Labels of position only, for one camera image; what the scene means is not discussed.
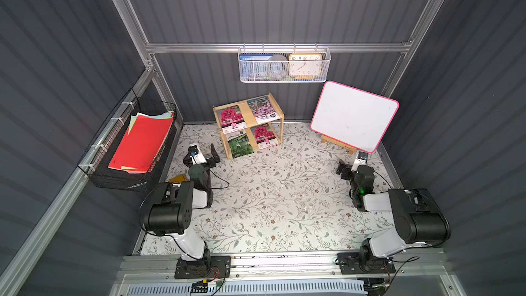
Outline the magenta flower seed bag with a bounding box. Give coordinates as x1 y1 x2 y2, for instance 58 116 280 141
251 123 279 150
218 105 247 134

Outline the wooden two-tier shelf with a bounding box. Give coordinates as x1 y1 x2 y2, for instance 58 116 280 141
213 93 284 160

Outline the purple flower seed bag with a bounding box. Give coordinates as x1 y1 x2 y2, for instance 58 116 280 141
247 96 280 124

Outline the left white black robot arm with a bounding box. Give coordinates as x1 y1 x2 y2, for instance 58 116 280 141
138 143 221 265

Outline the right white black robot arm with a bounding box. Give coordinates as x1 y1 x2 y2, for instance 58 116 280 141
336 160 451 266

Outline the green leaf seed bag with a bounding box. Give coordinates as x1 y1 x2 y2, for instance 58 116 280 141
226 131 253 158

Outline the wooden whiteboard easel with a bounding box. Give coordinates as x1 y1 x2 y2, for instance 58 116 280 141
321 135 357 154

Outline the yellow sponge block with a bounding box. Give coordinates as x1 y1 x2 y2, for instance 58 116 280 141
168 174 188 184

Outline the pink framed whiteboard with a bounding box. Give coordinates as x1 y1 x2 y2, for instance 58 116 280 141
310 81 399 153

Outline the red paper folder stack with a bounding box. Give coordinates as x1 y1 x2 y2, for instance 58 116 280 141
108 111 175 174

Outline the blue box in basket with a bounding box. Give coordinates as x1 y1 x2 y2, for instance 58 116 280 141
238 53 273 82

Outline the yellow analog clock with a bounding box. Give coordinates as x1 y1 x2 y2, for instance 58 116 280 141
288 53 323 79

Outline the grey tape roll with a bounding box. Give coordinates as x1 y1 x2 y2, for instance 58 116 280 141
267 54 288 80

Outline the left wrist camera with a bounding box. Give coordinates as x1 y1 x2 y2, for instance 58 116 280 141
188 143 207 164

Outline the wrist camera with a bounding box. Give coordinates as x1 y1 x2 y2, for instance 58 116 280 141
188 143 207 164
351 152 369 171

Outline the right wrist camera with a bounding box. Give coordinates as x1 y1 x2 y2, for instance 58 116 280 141
351 152 369 171

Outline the black wire side basket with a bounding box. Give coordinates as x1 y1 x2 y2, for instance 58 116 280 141
78 91 178 193

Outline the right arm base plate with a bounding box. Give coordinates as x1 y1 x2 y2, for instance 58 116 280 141
335 252 396 275

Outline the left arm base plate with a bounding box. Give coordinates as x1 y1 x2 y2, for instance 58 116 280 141
174 256 231 280

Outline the white wire wall basket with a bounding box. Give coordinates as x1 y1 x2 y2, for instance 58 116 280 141
237 45 331 84

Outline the white perforated cable duct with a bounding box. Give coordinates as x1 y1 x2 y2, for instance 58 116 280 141
124 279 368 295

